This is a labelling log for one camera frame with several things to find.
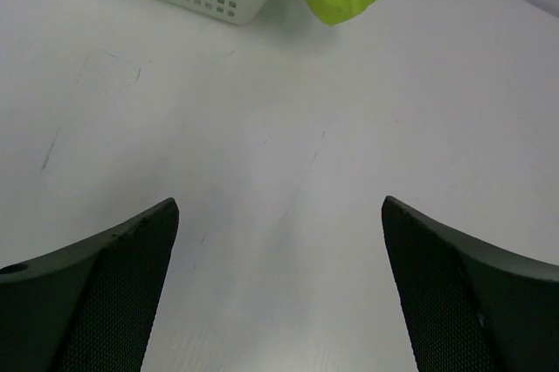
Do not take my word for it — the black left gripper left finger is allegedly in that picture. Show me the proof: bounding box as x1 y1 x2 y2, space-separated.
1 198 179 371

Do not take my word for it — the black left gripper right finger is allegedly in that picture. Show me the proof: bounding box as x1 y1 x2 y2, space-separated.
381 196 558 371

